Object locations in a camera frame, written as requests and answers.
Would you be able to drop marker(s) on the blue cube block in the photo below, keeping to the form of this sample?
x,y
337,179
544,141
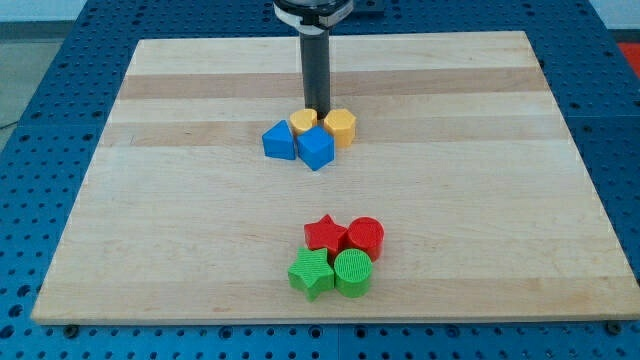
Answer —
x,y
316,148

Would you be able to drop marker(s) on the wooden board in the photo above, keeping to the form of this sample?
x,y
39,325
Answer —
x,y
461,152

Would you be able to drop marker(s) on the red star block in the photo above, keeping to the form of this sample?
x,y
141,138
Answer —
x,y
325,234

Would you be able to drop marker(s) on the yellow hexagon block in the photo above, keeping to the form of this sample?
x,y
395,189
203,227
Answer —
x,y
341,124

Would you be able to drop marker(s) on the red cylinder block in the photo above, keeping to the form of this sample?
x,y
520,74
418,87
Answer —
x,y
366,234

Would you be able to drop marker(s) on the green cylinder block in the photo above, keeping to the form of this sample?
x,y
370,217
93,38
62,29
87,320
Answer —
x,y
353,269

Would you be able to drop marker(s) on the green star block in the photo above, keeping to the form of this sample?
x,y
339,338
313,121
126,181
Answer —
x,y
311,273

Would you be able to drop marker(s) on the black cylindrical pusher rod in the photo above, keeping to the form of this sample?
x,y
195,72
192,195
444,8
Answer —
x,y
314,50

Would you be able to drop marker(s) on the blue perforated table plate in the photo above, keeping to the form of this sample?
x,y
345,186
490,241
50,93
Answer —
x,y
44,161

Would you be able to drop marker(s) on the yellow rounded block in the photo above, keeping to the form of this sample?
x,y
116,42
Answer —
x,y
303,120

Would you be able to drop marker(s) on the blue triangular block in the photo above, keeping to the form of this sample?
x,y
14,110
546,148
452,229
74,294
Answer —
x,y
278,142

